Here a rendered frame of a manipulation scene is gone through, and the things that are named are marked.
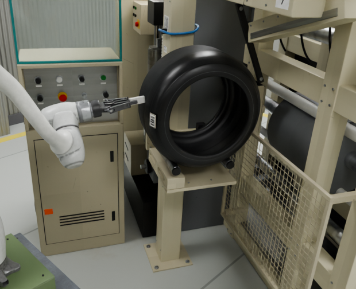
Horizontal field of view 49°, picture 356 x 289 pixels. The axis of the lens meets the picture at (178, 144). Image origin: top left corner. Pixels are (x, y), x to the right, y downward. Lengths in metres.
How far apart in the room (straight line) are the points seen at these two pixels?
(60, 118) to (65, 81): 0.64
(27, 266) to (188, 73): 0.98
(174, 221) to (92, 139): 0.71
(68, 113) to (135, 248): 1.37
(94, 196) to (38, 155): 0.45
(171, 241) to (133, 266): 0.30
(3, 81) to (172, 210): 1.39
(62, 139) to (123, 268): 1.29
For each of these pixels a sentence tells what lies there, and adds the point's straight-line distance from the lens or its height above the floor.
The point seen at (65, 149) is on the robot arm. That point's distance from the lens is 1.60.
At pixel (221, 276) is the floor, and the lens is 2.65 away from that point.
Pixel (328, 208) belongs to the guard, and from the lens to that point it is 1.68.
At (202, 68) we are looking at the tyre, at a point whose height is 1.40.
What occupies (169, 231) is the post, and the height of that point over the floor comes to 0.25.
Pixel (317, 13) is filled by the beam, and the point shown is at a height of 1.65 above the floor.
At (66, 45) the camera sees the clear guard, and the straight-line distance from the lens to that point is 2.23.
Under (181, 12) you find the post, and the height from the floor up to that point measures 1.57.
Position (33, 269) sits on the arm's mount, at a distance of 1.61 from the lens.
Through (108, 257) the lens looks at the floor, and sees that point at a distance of 2.74.
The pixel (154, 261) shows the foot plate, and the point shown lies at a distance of 2.69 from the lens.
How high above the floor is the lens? 1.82
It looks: 25 degrees down
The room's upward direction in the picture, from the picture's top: 3 degrees clockwise
